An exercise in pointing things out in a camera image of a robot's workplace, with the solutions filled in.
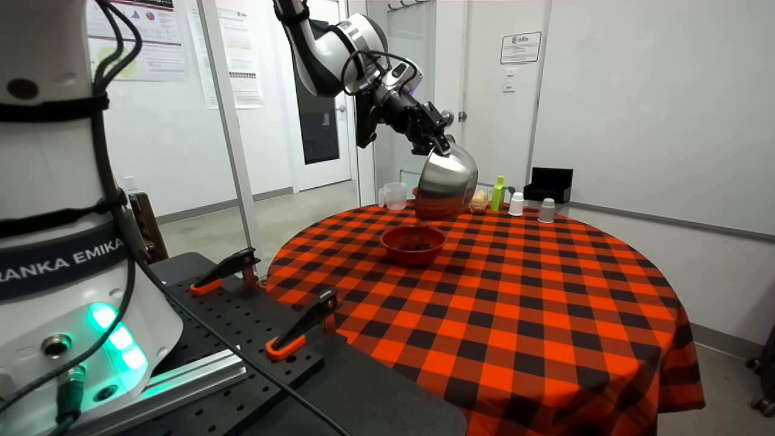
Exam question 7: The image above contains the orange black clamp left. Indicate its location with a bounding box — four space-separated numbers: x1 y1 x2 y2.
189 247 260 298

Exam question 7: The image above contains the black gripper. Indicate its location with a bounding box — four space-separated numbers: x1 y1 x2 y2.
380 92 452 155

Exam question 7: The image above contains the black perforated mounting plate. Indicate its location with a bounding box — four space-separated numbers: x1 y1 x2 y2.
120 279 353 436

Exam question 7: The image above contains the clear measuring cup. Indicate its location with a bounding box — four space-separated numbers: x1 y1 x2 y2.
378 182 410 211

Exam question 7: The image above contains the black wall holder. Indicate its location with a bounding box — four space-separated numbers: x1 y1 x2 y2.
524 166 573 202

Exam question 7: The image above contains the green bottle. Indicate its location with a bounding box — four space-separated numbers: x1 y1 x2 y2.
490 173 505 213

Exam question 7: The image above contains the small white bottle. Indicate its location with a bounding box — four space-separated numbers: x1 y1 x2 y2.
508 191 526 216

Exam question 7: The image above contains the silver metal bowl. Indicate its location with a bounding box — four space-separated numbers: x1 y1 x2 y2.
416 145 478 216

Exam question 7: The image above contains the white wall sign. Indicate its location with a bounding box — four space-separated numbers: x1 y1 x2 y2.
499 30 542 66

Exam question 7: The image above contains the small grey-capped bottle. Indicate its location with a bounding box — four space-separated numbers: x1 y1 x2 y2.
537 198 556 222

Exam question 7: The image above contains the orange black clamp right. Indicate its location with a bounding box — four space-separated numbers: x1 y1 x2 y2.
265 287 337 361

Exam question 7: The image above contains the white door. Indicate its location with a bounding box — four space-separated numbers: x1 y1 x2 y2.
463 0 553 185

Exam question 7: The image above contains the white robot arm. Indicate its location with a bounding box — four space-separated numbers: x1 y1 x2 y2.
0 0 464 436

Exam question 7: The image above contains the red bowl with contents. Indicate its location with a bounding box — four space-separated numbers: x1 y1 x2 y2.
380 225 446 265

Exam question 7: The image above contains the orange black clamp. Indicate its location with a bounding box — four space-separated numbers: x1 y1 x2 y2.
189 247 260 298
265 287 337 361

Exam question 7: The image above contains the orange black checkered tablecloth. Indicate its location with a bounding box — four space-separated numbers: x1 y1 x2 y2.
266 206 705 436

